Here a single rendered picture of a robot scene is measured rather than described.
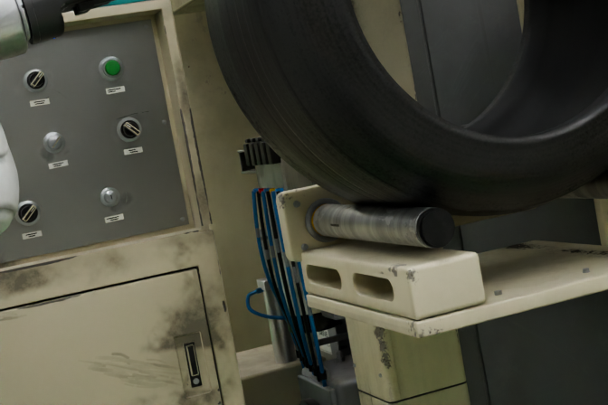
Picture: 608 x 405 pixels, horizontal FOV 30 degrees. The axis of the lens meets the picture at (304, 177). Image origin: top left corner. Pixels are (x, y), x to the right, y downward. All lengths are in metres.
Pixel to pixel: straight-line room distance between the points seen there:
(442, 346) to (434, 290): 0.43
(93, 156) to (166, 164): 0.12
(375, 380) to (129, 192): 0.49
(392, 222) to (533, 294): 0.18
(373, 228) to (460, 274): 0.15
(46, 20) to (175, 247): 0.67
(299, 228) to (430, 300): 0.35
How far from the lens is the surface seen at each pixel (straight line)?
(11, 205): 1.10
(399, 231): 1.29
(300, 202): 1.55
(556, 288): 1.33
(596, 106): 1.35
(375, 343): 1.65
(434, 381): 1.68
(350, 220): 1.42
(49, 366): 1.78
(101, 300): 1.78
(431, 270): 1.25
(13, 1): 1.21
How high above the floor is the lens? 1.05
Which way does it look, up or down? 3 degrees down
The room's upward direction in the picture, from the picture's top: 10 degrees counter-clockwise
